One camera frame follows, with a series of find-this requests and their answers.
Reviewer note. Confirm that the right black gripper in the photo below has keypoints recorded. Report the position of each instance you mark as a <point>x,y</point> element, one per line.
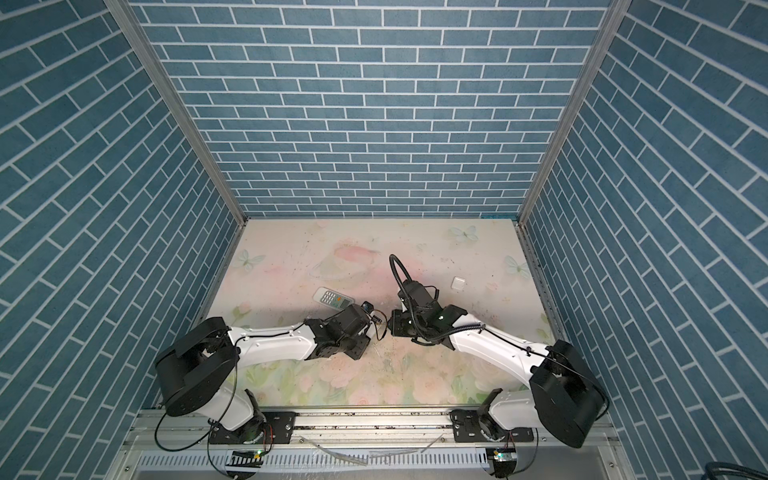
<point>394,323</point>

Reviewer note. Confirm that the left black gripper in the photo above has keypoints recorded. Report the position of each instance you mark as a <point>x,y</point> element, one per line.
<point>364,344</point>

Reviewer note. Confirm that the grey buttoned remote control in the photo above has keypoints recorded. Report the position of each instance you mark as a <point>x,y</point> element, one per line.
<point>332,299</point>

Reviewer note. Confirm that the white battery cover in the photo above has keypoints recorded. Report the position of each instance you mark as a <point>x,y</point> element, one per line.
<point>458,284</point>

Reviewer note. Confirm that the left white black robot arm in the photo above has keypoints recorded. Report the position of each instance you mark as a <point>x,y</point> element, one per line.
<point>197,373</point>

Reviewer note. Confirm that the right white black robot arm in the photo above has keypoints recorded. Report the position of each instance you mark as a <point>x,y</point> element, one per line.
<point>564,393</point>

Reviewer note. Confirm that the left green circuit board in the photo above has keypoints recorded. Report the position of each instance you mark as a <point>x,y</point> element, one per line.
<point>244,462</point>

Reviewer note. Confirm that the green circuit board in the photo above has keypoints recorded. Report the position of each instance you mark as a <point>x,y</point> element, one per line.
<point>244,462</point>
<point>503,461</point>

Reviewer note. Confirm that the right green circuit board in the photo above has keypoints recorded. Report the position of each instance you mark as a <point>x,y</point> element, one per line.
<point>503,461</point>

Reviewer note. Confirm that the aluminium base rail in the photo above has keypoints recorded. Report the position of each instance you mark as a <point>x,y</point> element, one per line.
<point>420,442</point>

